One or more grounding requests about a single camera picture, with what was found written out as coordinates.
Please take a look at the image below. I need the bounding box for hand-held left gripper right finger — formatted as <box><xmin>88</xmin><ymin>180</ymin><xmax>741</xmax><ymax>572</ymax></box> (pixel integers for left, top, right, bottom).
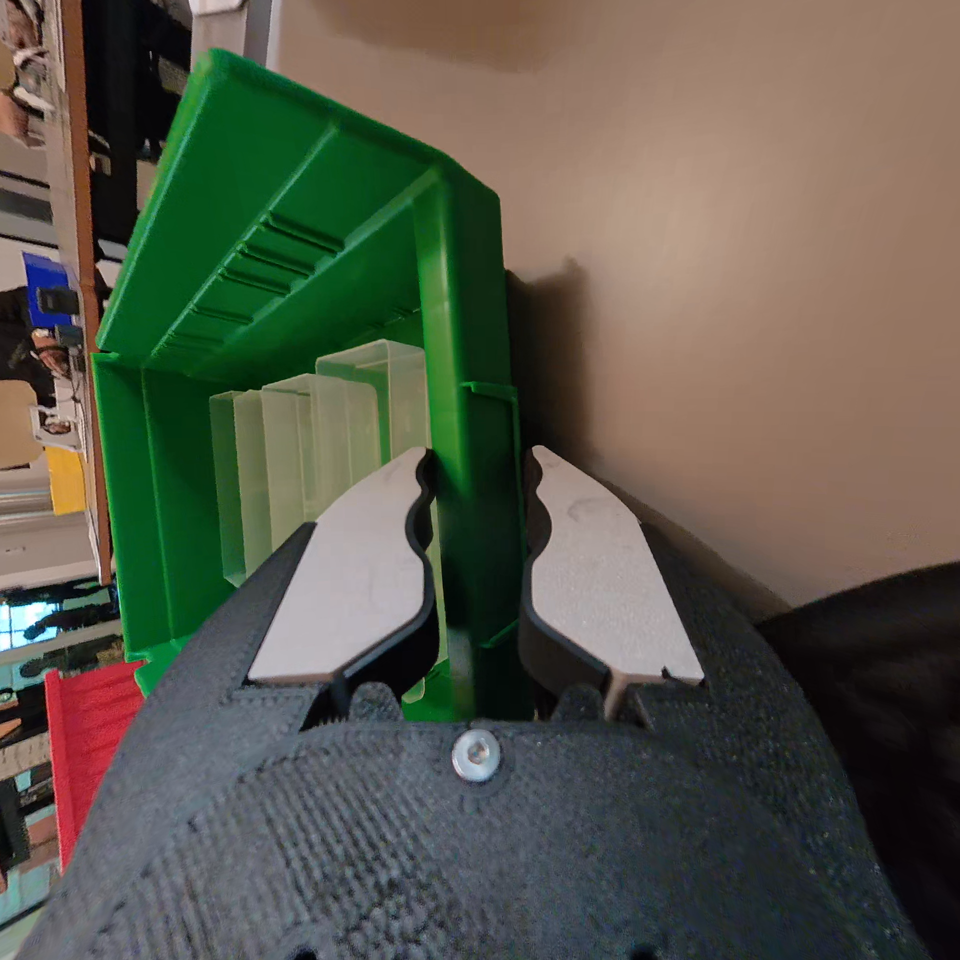
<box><xmin>517</xmin><ymin>444</ymin><xmax>707</xmax><ymax>726</ymax></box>

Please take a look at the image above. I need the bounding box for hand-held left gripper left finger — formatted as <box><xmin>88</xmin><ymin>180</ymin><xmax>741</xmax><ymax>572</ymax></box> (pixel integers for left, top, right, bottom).
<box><xmin>246</xmin><ymin>446</ymin><xmax>444</xmax><ymax>732</ymax></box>

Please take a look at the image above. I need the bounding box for green plastic bin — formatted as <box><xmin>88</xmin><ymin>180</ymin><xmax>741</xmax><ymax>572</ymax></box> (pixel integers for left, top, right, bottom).
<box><xmin>91</xmin><ymin>48</ymin><xmax>525</xmax><ymax>726</ymax></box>

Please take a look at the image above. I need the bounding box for person's black clothing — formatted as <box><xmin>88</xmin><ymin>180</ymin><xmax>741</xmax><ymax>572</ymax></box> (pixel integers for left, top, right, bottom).
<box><xmin>756</xmin><ymin>562</ymin><xmax>960</xmax><ymax>960</ymax></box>

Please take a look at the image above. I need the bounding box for large red plastic bin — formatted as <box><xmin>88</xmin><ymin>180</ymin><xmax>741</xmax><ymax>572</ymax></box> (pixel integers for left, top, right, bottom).
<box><xmin>43</xmin><ymin>660</ymin><xmax>148</xmax><ymax>872</ymax></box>

